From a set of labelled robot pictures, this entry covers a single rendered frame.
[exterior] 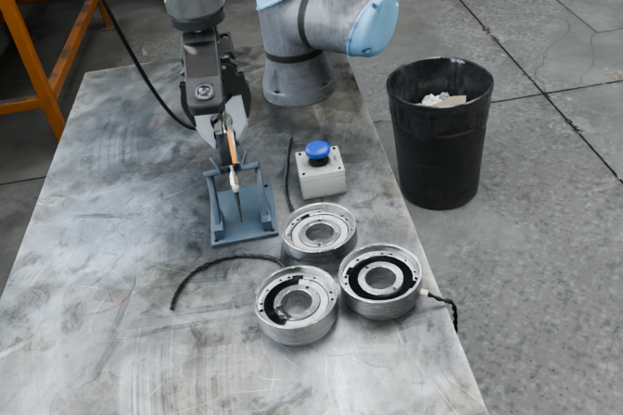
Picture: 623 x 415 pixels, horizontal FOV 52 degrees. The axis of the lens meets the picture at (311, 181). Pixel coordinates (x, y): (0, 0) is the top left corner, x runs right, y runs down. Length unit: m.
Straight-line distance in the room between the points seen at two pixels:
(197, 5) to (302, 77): 0.45
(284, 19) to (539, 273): 1.18
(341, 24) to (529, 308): 1.10
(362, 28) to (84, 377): 0.68
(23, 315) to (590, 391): 1.32
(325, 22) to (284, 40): 0.11
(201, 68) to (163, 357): 0.36
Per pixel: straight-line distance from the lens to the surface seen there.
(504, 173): 2.38
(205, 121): 0.91
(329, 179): 0.98
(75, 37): 3.37
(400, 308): 0.79
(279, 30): 1.19
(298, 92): 1.23
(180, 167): 1.14
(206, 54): 0.83
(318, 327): 0.77
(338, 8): 1.11
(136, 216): 1.05
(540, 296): 1.95
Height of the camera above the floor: 1.41
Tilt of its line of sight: 36 degrees down
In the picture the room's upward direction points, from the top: 8 degrees counter-clockwise
